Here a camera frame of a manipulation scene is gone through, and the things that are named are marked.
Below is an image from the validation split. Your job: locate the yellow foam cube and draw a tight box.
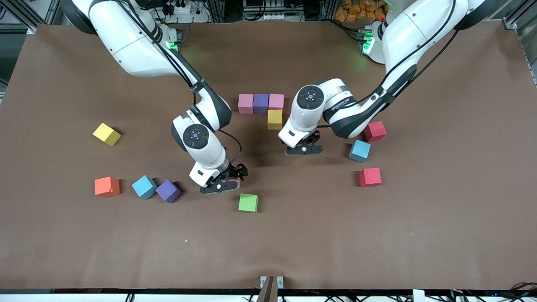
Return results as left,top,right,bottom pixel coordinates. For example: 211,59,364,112
92,122,122,147
267,109,283,130

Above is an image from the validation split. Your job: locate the dark purple foam cube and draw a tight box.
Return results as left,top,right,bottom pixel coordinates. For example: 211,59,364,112
253,94,270,114

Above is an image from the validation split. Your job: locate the red foam cube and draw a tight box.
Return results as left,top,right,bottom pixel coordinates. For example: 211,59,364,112
363,121,387,143
359,167,382,187

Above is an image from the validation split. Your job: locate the green foam cube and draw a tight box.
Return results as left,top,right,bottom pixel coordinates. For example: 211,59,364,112
238,193,259,213

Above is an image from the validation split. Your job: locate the light blue foam cube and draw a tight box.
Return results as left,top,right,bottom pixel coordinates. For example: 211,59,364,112
349,139,372,163
131,175,158,200

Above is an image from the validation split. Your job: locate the brown table cover sheet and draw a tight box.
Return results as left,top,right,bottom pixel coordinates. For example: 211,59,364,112
0,19,537,291

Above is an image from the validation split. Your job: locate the orange foam cube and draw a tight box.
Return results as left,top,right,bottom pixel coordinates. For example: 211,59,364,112
94,176,121,198

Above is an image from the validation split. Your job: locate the pile of orange objects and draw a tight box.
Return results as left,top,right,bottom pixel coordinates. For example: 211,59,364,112
334,0,388,22

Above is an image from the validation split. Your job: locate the white power strip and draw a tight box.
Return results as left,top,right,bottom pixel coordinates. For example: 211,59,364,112
162,2,198,16

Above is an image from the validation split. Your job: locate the metal bracket with pole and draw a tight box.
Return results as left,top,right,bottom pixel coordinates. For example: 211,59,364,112
259,275,285,302

